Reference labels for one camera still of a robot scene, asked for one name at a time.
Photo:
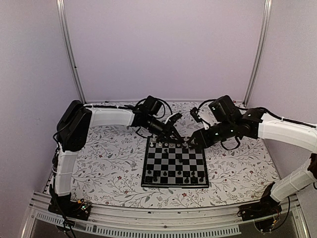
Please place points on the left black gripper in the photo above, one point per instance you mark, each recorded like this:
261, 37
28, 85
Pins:
169, 130

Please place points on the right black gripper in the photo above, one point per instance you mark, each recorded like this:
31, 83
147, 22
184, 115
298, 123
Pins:
204, 141

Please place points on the black white chessboard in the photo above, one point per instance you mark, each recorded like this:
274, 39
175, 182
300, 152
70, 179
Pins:
179, 163

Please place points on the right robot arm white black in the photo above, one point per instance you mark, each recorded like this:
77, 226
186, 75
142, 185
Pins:
297, 139

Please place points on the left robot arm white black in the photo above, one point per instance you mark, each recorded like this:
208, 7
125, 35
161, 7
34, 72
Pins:
73, 128

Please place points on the floral patterned table mat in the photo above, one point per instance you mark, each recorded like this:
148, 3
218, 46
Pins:
127, 156

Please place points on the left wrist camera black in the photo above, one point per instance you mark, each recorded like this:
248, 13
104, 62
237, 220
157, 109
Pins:
152, 105

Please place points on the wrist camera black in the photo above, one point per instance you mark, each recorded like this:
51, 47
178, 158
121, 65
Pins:
224, 109
152, 105

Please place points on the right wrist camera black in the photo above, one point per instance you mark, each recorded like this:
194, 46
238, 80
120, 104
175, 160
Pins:
224, 109

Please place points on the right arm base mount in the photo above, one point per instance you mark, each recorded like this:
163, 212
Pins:
265, 216

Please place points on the front aluminium rail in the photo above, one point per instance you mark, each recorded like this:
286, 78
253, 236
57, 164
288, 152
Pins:
206, 222

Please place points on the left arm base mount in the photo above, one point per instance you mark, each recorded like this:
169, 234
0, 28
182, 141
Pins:
70, 209

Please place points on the left aluminium frame post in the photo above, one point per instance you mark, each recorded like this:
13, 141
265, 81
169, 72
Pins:
69, 50

